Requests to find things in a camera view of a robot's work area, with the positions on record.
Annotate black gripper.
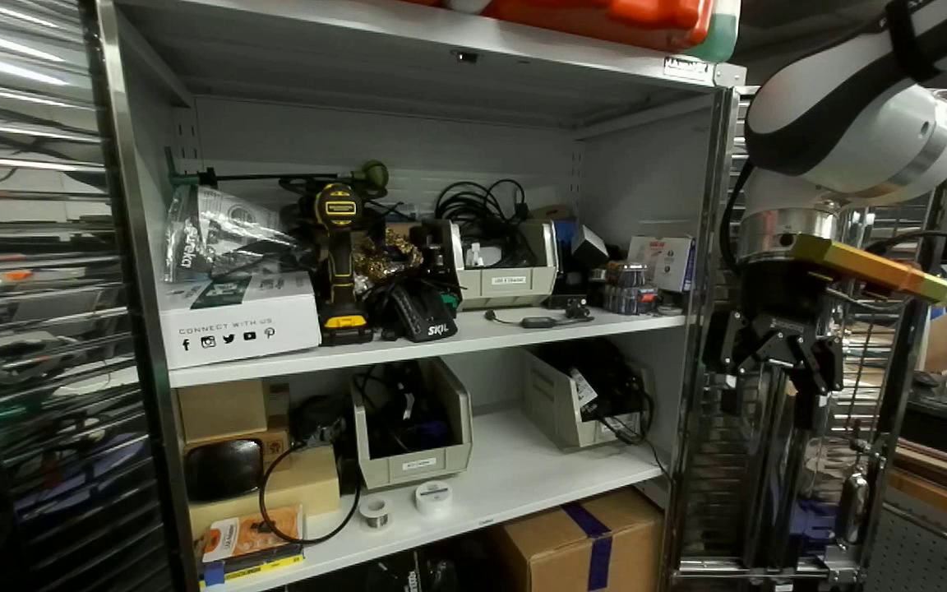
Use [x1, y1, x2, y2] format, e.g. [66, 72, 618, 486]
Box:
[709, 257, 845, 401]

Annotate grey cable with C2G adapter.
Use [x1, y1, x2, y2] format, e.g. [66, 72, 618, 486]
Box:
[482, 302, 564, 333]

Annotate small dark box stack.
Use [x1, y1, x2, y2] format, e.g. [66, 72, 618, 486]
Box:
[600, 261, 663, 318]

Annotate cardboard box with blue tape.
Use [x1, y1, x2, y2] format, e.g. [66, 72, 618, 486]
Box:
[486, 486, 667, 592]

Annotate flat tan cardboard box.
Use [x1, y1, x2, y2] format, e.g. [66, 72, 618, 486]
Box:
[187, 441, 345, 541]

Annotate white printed product box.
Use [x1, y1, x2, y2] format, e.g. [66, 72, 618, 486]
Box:
[158, 268, 325, 372]

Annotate small plain cardboard box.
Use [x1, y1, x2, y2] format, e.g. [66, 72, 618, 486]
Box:
[174, 380, 277, 443]

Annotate beige bin with white label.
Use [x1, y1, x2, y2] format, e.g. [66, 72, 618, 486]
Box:
[520, 340, 654, 453]

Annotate beige bin with Ethernet label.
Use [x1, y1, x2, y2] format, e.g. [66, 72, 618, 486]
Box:
[448, 218, 564, 313]

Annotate metal shelving unit white shelves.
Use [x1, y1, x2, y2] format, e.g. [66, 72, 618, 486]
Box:
[92, 0, 746, 592]

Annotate teal plastic container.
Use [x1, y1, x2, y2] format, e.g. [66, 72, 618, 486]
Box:
[688, 0, 742, 65]

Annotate black battery charger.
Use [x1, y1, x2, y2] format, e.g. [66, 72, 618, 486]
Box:
[377, 224, 464, 341]

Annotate white tape roll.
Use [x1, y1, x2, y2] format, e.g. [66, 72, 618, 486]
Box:
[407, 479, 458, 521]

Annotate orange plastic case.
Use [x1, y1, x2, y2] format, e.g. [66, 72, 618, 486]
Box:
[409, 0, 717, 54]

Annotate beige bin with black items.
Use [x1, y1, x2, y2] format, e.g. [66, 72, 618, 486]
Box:
[345, 355, 477, 495]

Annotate small grey tape roll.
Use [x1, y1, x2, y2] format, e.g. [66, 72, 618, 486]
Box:
[357, 495, 394, 533]

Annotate yellow black power drill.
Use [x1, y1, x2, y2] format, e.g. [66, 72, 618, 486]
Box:
[293, 177, 387, 345]

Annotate green black rod tool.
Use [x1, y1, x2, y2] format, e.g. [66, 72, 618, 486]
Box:
[166, 159, 392, 199]

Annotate colourful orange yellow book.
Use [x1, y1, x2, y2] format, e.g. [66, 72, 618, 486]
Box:
[193, 504, 312, 587]

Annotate black rounded pouch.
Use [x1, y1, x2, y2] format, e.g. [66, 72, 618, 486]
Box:
[185, 435, 268, 504]

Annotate clear plastic bag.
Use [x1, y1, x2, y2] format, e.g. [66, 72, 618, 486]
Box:
[161, 183, 299, 287]

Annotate silver slatted metal shutter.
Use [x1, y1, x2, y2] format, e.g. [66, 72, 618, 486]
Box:
[0, 0, 174, 592]

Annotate olive bar-shaped wrist camera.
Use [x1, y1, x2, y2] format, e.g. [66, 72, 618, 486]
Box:
[786, 230, 947, 311]

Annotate chrome wire rack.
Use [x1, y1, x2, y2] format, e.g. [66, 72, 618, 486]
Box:
[669, 85, 947, 587]

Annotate black coiled cables bundle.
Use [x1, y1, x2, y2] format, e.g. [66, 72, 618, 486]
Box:
[431, 175, 535, 268]

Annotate thin black looped cable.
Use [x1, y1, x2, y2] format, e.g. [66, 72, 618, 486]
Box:
[255, 428, 366, 549]

